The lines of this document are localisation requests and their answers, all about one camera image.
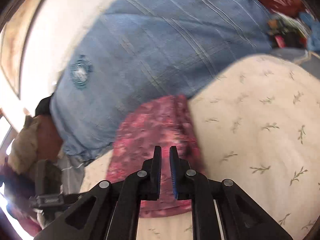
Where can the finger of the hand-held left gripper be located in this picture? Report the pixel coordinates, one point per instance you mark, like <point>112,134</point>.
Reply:
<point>73,198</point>

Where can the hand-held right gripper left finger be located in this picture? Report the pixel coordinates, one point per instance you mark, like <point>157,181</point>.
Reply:
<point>157,175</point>

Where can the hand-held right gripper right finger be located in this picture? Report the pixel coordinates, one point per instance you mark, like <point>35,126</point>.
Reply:
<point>174,175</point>

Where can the purple floral shirt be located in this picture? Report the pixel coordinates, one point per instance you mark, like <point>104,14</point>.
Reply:
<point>150,127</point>

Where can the grey star-patterned blanket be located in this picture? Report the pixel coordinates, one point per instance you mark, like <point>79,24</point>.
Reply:
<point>71,177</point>

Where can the olive beige cloth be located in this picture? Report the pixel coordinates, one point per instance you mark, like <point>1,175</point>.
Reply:
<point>22,142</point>

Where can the dark cloth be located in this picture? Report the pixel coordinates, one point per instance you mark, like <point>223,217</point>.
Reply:
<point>44,106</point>

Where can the cream leaf-print bedsheet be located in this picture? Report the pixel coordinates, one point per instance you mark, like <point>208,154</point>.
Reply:
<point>250,130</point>

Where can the colourful clutter pile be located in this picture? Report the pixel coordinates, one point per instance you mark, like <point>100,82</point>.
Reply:
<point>287,31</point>

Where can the blue cloth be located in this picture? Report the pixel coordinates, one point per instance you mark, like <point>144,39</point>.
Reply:
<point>311,30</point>

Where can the wooden window frame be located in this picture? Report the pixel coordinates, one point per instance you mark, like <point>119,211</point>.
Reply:
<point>12,55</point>

